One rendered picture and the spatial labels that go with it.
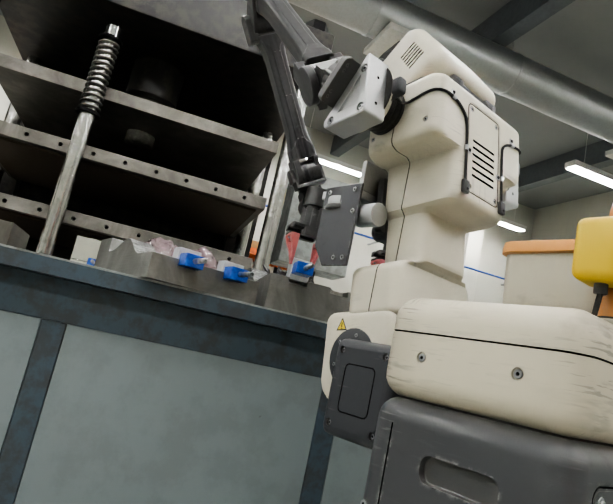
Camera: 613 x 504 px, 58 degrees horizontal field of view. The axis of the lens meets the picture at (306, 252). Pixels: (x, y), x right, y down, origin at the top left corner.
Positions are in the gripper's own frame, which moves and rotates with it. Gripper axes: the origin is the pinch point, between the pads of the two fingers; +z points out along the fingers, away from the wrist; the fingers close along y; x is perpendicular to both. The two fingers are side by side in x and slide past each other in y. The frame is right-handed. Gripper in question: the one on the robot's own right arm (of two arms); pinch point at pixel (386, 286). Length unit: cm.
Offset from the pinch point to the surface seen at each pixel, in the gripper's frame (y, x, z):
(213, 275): 50, 21, 11
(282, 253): 15, -73, -16
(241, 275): 45, 24, 10
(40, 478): 74, 15, 59
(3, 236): 97, 1, 12
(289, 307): 30.0, 13.7, 13.6
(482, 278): -487, -690, -189
